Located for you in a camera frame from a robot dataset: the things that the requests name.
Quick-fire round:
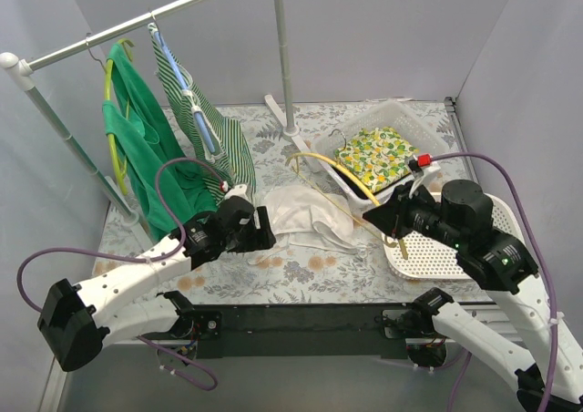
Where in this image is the yellow plastic hanger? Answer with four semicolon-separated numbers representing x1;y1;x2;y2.
284;128;407;261

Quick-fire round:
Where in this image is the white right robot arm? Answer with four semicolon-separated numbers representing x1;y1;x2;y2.
363;180;582;411

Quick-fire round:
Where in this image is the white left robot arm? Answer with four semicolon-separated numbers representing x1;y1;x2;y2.
37;196;275;372

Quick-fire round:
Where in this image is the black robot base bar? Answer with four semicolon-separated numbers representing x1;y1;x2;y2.
190;304;441;359

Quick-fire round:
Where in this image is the green white striped tank top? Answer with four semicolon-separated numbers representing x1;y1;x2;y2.
148;23;256;199

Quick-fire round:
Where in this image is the light blue plastic hanger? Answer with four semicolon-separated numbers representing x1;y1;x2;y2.
149;10;222;161

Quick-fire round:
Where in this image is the lime green plastic hanger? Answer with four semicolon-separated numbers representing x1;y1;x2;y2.
85;33;128;196

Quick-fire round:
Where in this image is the white oval perforated basket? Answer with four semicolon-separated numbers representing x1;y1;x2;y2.
384;193;525;282

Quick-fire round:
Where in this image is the lemon print folded cloth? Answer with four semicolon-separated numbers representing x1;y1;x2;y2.
334;127;419;193

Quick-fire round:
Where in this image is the white metal clothes rack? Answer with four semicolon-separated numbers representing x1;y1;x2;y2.
1;0;310;229

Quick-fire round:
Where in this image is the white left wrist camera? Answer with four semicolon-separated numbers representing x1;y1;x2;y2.
221;183;251;202

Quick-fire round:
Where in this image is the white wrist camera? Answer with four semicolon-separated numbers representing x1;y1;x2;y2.
221;183;251;202
407;154;441;199

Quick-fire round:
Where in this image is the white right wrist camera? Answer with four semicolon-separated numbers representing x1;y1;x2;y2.
407;154;441;199

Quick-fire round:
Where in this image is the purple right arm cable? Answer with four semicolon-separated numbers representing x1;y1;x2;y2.
427;151;560;412

